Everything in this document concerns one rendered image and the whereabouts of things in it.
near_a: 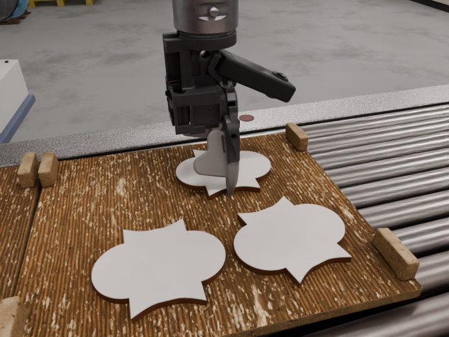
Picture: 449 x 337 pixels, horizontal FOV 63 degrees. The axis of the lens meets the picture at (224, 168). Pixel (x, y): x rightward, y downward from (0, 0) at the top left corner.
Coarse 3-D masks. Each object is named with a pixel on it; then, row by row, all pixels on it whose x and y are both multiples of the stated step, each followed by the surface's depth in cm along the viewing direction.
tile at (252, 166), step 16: (192, 160) 56; (240, 160) 56; (256, 160) 56; (176, 176) 53; (192, 176) 53; (208, 176) 53; (240, 176) 53; (256, 176) 53; (208, 192) 50; (224, 192) 51; (256, 192) 52
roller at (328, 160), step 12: (444, 132) 69; (372, 144) 66; (384, 144) 66; (396, 144) 66; (408, 144) 66; (420, 144) 66; (432, 144) 67; (444, 144) 68; (312, 156) 62; (324, 156) 62; (336, 156) 63; (348, 156) 63; (360, 156) 63; (372, 156) 64; (384, 156) 65; (396, 156) 65; (324, 168) 62
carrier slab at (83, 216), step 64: (64, 192) 52; (128, 192) 52; (192, 192) 52; (320, 192) 52; (64, 256) 42; (64, 320) 35; (128, 320) 35; (192, 320) 35; (256, 320) 35; (320, 320) 37
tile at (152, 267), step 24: (144, 240) 42; (168, 240) 42; (192, 240) 42; (216, 240) 42; (96, 264) 40; (120, 264) 40; (144, 264) 40; (168, 264) 40; (192, 264) 40; (216, 264) 40; (96, 288) 37; (120, 288) 37; (144, 288) 37; (168, 288) 37; (192, 288) 37; (144, 312) 35
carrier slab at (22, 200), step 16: (0, 176) 55; (16, 176) 55; (0, 192) 52; (16, 192) 52; (32, 192) 52; (0, 208) 49; (16, 208) 49; (32, 208) 49; (0, 224) 46; (16, 224) 46; (32, 224) 48; (0, 240) 44; (16, 240) 44; (0, 256) 42; (16, 256) 42; (0, 272) 40; (16, 272) 40; (0, 288) 38
